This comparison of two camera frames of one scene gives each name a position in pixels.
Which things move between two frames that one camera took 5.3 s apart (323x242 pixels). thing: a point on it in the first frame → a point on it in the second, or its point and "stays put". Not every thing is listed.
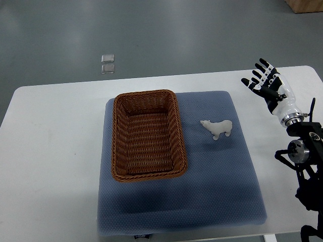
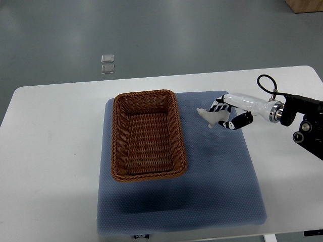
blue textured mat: [218, 190] stays put
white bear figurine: [217, 128] → [212, 117]
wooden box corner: [305, 6] stays put
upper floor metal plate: [106, 58] stays put
